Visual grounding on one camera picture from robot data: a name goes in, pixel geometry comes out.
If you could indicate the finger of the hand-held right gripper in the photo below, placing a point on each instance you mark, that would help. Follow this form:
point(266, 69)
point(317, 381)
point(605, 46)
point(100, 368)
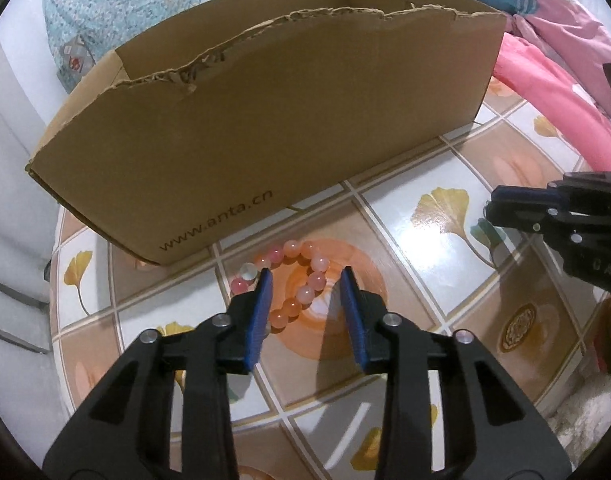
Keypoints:
point(515, 192)
point(515, 215)

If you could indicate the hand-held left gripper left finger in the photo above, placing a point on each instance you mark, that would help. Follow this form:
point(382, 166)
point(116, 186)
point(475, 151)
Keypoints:
point(259, 320)

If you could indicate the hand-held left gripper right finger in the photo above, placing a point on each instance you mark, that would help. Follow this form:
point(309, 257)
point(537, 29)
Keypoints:
point(355, 325)

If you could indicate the brown cardboard box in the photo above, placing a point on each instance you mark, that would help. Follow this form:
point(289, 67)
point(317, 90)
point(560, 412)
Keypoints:
point(285, 135)

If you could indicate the tile-print tablecloth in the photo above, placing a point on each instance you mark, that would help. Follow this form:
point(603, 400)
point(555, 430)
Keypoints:
point(435, 260)

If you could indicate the pink floral blanket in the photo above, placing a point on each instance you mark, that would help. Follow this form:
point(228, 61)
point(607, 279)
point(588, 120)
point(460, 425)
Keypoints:
point(550, 100)

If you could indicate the white fluffy rug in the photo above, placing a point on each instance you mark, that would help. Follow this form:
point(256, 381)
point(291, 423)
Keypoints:
point(590, 410)

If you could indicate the light pink quilt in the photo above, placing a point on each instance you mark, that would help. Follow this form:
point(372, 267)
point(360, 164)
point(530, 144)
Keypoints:
point(570, 25)

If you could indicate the white cabinet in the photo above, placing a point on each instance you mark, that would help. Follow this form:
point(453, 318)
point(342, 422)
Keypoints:
point(10, 210)

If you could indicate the teal floral cloth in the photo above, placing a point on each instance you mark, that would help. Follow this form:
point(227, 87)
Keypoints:
point(110, 5)

